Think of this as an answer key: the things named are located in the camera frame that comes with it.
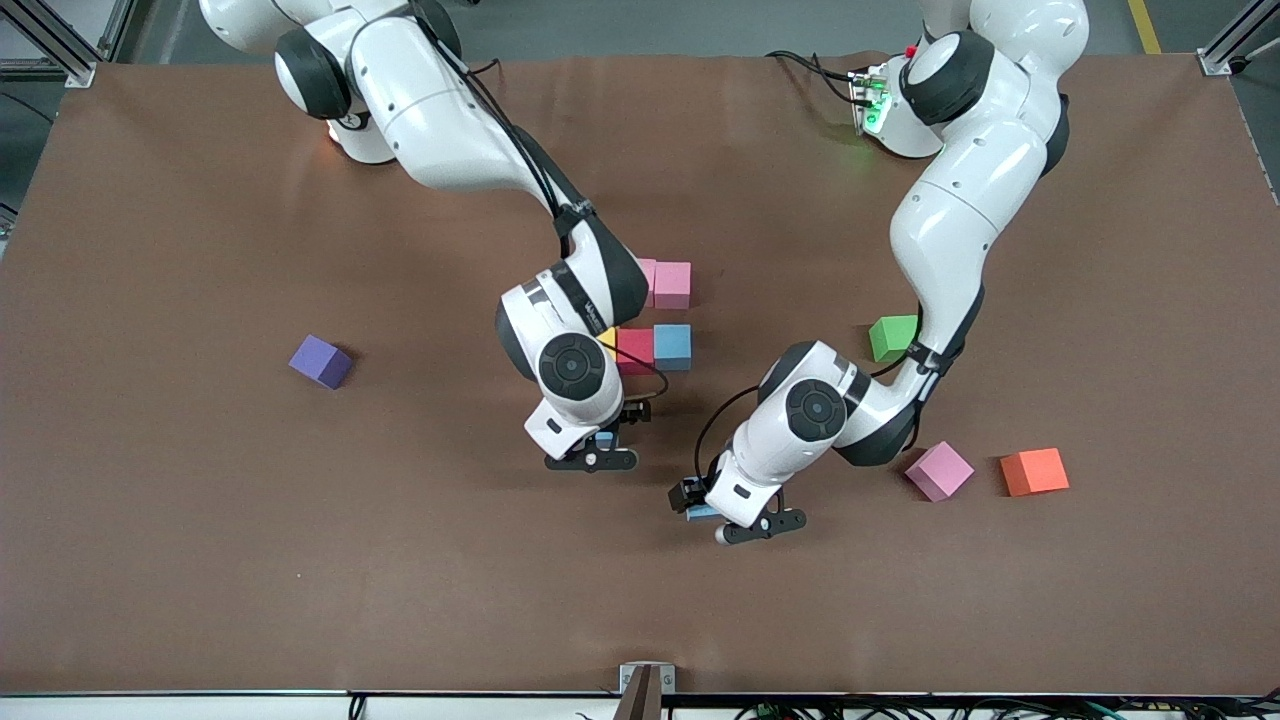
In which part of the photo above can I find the orange foam block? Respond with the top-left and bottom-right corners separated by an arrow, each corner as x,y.
1000,447 -> 1071,498

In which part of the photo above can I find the red foam block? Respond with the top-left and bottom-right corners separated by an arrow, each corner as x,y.
614,328 -> 657,376

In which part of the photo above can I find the aluminium frame post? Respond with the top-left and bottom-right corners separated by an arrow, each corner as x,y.
1197,0 -> 1280,78
0,0 -> 151,89

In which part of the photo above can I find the purple foam block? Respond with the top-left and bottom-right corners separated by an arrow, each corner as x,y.
288,334 -> 355,391

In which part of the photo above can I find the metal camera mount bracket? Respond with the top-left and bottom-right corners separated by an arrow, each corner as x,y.
618,662 -> 677,720

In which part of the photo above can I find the black left base cable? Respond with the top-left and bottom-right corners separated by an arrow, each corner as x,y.
765,48 -> 863,104

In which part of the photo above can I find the brown table mat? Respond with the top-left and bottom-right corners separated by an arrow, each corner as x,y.
0,50 -> 1280,698

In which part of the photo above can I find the green foam block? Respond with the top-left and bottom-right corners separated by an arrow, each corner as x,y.
868,314 -> 921,364

